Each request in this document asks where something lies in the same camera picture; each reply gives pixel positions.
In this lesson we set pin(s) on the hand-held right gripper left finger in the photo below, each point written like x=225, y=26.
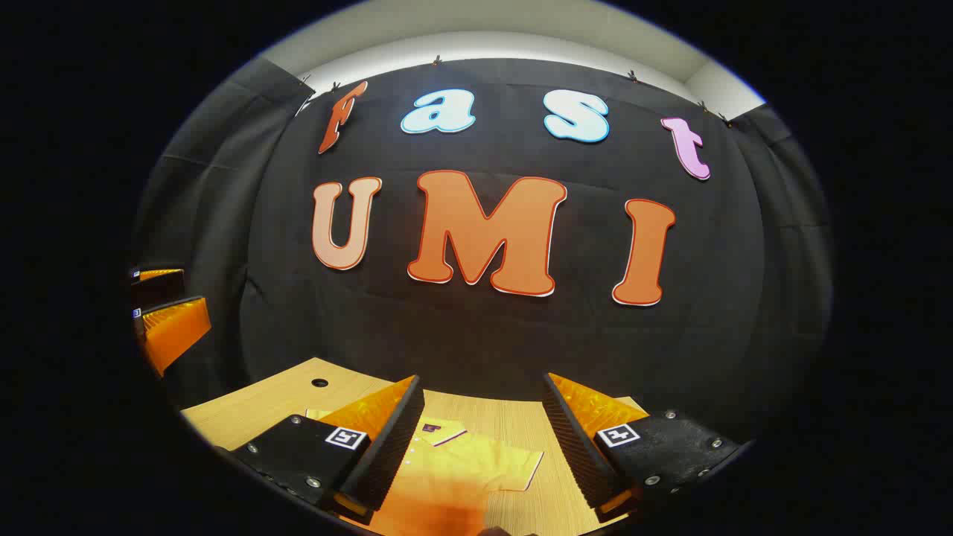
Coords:
x=394, y=439

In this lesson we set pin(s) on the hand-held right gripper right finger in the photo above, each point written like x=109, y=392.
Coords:
x=569, y=439

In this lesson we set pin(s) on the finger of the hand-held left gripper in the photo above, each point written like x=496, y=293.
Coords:
x=158, y=283
x=175, y=327

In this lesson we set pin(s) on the orange polo T-shirt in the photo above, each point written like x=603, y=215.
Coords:
x=461, y=463

